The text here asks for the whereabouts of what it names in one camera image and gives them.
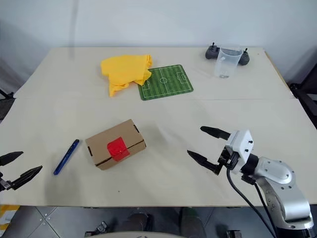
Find brown cardboard box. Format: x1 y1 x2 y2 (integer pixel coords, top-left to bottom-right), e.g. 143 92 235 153
85 119 147 172

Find yellow and white object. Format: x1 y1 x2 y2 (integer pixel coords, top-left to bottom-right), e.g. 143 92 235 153
0 204 21 229

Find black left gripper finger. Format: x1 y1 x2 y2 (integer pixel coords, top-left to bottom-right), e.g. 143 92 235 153
0 151 24 167
10 165 44 191

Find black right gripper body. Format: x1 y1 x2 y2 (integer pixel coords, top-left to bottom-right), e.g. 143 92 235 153
217 145 239 175

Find small metal fixture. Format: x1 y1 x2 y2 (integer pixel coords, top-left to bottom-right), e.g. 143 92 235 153
98 220 110 233

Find dark equipment frame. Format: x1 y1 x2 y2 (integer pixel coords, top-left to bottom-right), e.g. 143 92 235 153
289 46 317 131

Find black stand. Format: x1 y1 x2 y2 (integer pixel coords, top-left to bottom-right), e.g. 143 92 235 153
0 85 16 121

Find black remote controller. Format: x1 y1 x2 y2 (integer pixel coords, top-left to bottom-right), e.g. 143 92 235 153
205 41 251 66

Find yellow cloth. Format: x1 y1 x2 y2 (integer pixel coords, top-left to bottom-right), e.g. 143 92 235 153
100 54 153 98

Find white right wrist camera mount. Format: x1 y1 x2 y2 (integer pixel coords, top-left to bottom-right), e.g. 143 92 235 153
223 128 255 175

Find clear plastic cup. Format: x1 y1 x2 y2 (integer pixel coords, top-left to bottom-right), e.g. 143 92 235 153
213 47 242 80

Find blue object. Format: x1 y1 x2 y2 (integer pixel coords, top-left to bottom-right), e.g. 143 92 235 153
53 139 80 176

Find green soccer field mat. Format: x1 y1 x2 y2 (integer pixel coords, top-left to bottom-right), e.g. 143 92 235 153
137 64 194 101

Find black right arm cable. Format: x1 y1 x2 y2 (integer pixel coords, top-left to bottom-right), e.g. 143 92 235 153
247 177 278 238
226 168 277 238

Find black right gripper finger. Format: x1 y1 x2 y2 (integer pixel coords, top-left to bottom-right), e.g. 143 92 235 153
186 149 221 176
200 125 232 142

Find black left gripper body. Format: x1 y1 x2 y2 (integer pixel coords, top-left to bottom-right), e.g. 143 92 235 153
0 171 14 192

